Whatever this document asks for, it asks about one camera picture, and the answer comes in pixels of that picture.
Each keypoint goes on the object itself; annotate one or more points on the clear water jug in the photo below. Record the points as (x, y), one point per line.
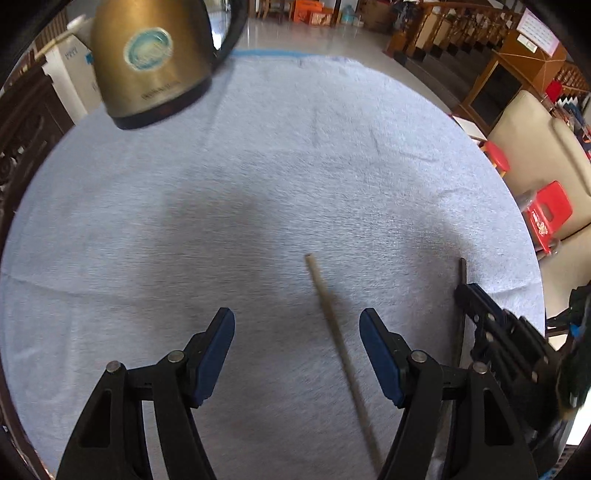
(349, 16)

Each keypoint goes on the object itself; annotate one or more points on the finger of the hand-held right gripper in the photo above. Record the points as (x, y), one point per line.
(508, 330)
(501, 364)

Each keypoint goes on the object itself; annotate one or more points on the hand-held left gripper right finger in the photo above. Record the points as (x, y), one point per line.
(378, 355)

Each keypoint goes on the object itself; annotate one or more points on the white wall poster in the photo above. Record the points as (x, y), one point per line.
(538, 30)

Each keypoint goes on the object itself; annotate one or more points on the wooden stair railing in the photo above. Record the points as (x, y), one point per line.
(457, 23)

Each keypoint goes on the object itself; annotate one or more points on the red plastic stool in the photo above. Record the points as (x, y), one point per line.
(549, 207)

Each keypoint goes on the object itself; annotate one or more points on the bronze electric kettle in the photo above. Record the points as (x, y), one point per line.
(147, 78)

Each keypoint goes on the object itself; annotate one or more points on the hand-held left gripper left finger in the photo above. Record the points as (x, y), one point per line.
(214, 355)

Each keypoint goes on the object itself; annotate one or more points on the tan wooden chopstick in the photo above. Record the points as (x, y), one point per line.
(334, 327)

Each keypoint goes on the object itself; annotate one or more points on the dark brown chopstick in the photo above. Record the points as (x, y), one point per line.
(462, 272)

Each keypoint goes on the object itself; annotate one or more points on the orange cardboard box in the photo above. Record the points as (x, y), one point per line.
(311, 11)

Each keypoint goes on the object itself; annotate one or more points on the white chest freezer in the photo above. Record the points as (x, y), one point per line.
(69, 69)

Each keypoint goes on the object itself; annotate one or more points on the beige chair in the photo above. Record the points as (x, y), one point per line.
(531, 138)

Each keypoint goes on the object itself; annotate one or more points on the wooden stair cabinet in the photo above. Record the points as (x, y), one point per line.
(512, 78)

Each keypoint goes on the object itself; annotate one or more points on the carved wooden sideboard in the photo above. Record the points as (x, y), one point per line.
(27, 138)

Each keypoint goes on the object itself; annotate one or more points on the small white table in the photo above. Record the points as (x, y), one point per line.
(470, 127)

